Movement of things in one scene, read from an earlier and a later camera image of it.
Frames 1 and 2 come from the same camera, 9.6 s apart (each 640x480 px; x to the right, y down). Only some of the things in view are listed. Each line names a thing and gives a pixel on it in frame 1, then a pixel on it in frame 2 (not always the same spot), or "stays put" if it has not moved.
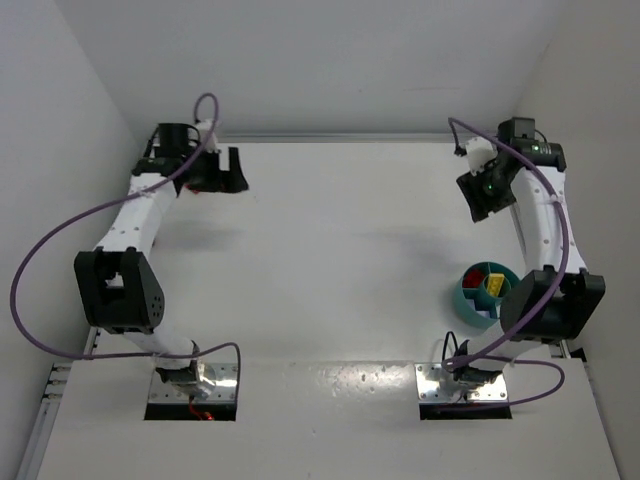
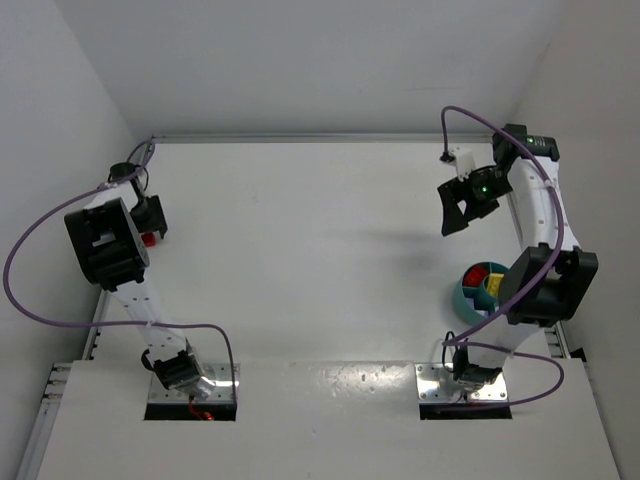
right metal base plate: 434,382 stays put
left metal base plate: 217,382 stays put
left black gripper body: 223,170 to 153,217
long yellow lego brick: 494,284 stays put
